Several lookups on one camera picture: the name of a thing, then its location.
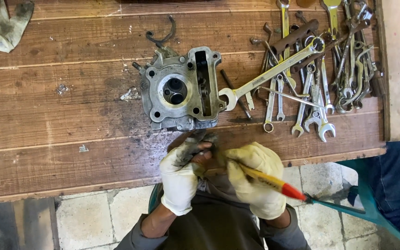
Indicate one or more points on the person's right hand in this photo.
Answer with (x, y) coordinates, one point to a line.
(262, 194)

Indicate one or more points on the person's left hand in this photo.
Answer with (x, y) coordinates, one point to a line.
(177, 180)

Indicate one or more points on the person's right fingers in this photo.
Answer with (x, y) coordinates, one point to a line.
(236, 173)

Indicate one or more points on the small dark engine part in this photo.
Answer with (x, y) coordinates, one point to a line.
(216, 144)

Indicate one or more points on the person's grey jacket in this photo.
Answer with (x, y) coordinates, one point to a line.
(217, 222)

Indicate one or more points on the dark metal punch rod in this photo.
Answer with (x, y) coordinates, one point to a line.
(236, 95)

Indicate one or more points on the aluminium engine cylinder head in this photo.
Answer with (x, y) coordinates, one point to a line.
(182, 92)

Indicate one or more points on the large silver combination wrench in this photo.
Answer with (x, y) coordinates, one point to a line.
(269, 74)

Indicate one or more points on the teal plastic chair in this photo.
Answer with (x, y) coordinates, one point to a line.
(363, 205)

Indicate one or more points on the rusty metal pipe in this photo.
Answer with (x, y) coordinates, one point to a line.
(295, 36)

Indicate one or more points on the pile of spanners and tools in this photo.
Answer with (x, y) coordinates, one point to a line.
(345, 69)

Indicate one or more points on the curved dark metal hook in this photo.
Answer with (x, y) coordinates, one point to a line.
(167, 36)

